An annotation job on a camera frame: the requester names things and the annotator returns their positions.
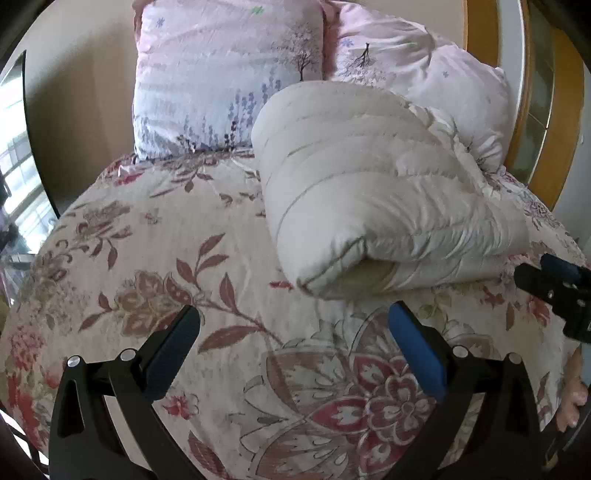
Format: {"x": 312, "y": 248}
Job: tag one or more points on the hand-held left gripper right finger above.
{"x": 415, "y": 355}

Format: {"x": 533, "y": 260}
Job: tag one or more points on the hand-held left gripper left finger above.
{"x": 173, "y": 350}

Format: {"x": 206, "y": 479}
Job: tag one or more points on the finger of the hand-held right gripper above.
{"x": 561, "y": 267}
{"x": 545, "y": 288}

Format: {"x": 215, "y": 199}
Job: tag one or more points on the cream quilted duvet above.
{"x": 369, "y": 207}

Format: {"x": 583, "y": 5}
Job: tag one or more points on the person's right hand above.
{"x": 572, "y": 392}

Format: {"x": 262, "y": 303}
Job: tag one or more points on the floral bedspread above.
{"x": 138, "y": 240}

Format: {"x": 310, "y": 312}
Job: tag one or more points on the wooden headboard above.
{"x": 540, "y": 92}

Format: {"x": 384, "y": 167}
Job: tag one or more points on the pale pink pillow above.
{"x": 415, "y": 60}

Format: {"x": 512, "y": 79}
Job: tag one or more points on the lavender print pillow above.
{"x": 207, "y": 78}

